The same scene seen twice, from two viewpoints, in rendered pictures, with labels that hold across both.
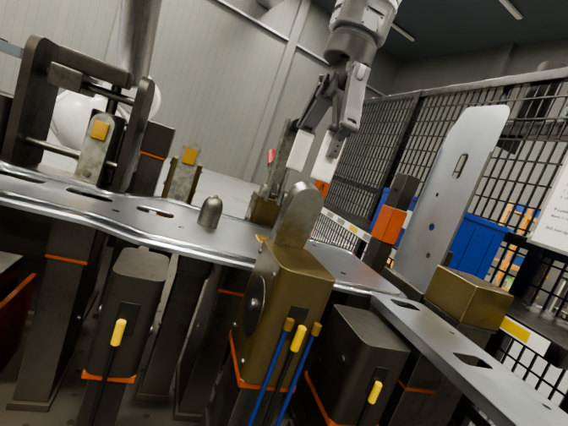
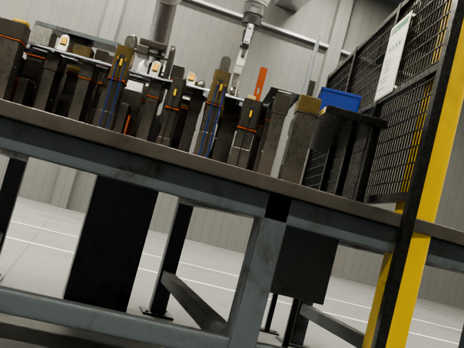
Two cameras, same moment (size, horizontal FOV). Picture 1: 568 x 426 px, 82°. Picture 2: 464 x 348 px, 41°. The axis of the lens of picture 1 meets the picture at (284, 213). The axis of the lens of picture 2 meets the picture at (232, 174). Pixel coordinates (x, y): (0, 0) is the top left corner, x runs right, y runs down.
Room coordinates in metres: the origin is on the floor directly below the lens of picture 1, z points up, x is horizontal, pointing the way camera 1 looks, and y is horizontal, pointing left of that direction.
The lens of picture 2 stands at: (-1.68, -0.75, 0.54)
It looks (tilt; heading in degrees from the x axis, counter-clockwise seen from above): 5 degrees up; 17
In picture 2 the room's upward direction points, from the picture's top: 15 degrees clockwise
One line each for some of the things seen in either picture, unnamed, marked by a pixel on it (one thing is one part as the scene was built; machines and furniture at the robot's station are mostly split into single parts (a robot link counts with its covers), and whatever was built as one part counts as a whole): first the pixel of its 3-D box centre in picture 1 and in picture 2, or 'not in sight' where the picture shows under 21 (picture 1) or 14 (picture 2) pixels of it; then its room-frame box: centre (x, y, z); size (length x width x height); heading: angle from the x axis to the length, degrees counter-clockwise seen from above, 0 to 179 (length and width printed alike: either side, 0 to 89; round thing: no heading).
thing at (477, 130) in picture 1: (444, 196); (308, 76); (0.62, -0.27, 1.17); 0.12 x 0.01 x 0.34; 19
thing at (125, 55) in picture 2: not in sight; (112, 95); (0.23, 0.31, 0.87); 0.12 x 0.07 x 0.35; 19
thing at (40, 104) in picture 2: not in sight; (47, 92); (0.31, 0.62, 0.84); 0.12 x 0.05 x 0.29; 19
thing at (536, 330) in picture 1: (410, 253); (328, 133); (0.87, -0.35, 1.01); 0.90 x 0.22 x 0.03; 19
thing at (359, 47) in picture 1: (343, 69); (249, 28); (0.54, -0.01, 1.29); 0.08 x 0.07 x 0.09; 19
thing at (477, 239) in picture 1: (427, 228); (333, 114); (0.85, -0.36, 1.09); 0.30 x 0.17 x 0.13; 12
